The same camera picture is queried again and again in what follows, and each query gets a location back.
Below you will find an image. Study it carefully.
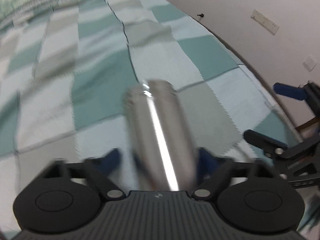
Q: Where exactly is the white wall socket panel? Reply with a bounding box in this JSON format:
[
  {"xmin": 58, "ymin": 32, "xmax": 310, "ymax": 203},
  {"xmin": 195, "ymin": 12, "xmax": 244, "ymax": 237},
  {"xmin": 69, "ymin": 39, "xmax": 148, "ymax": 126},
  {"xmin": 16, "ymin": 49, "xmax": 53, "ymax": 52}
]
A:
[{"xmin": 251, "ymin": 9, "xmax": 279, "ymax": 35}]

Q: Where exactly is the stainless steel cup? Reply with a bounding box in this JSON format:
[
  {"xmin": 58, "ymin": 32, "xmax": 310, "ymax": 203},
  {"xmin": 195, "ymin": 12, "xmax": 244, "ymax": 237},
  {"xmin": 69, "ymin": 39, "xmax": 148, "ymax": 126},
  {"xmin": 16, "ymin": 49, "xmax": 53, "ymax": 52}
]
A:
[{"xmin": 123, "ymin": 80, "xmax": 198, "ymax": 191}]

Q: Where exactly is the checkered green bed sheet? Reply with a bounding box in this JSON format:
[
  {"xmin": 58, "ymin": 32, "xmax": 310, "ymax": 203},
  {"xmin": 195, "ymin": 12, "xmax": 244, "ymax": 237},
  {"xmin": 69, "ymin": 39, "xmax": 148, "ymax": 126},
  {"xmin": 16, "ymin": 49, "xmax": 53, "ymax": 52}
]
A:
[{"xmin": 1, "ymin": 0, "xmax": 299, "ymax": 238}]

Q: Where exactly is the wooden chair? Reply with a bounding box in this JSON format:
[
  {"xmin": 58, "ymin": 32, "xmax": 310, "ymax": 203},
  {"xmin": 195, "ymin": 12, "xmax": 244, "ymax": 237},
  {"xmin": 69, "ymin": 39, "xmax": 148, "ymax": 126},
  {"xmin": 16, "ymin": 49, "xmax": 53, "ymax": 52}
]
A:
[{"xmin": 296, "ymin": 116, "xmax": 319, "ymax": 133}]

